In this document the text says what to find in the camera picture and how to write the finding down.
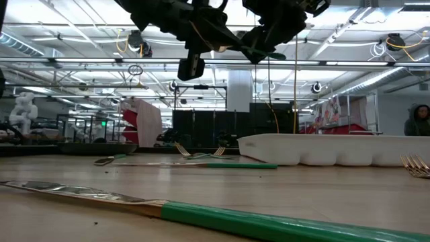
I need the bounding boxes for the black table edge rail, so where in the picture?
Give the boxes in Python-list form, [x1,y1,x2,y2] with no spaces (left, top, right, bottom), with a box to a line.
[0,144,240,157]

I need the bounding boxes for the overhead light bar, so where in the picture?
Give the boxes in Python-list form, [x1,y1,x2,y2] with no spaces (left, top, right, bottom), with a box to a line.
[0,57,430,67]

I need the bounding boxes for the black frame rack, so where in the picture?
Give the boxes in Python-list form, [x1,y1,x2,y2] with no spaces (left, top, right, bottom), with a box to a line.
[56,114,117,144]

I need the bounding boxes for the black cabinet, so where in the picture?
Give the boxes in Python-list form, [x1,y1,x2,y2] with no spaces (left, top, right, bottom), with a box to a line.
[249,102,299,135]

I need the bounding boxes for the metal shelf rack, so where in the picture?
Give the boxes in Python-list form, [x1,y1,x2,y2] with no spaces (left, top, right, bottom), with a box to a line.
[312,93,382,136]

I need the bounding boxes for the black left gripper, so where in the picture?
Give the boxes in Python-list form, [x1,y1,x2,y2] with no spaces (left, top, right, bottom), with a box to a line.
[173,0,249,82]

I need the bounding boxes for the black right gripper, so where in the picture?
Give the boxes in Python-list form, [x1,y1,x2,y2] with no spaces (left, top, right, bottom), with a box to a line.
[242,0,308,65]

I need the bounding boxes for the colourful posters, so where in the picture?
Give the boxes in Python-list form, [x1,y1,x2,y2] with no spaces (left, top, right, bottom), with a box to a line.
[314,96,341,126]

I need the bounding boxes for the white pillar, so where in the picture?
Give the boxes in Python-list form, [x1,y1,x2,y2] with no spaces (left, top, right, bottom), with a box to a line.
[227,69,253,114]

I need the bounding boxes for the silver air duct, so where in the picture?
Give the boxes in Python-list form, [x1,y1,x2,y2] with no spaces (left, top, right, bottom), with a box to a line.
[331,66,430,98]
[0,32,46,58]

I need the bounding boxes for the gold knife green handle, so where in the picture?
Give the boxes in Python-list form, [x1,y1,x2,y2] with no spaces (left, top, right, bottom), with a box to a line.
[93,153,128,167]
[0,180,430,242]
[114,162,279,170]

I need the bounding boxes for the dark machine with green parts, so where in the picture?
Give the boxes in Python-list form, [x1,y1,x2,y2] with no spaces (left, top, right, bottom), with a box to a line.
[154,128,182,148]

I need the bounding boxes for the person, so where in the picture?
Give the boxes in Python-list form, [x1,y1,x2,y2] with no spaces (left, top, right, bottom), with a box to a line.
[404,103,430,137]

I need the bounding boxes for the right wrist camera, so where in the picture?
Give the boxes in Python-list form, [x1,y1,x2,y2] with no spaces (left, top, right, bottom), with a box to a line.
[297,0,332,17]

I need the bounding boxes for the pink panel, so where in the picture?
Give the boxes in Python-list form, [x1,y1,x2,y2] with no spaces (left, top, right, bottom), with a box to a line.
[133,98,163,148]

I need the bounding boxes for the black hanging cable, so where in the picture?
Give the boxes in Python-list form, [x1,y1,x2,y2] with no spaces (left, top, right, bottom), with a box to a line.
[265,63,271,108]

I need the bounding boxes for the white cutlery organizer tray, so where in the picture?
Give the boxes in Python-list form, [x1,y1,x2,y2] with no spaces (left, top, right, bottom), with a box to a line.
[236,133,430,168]

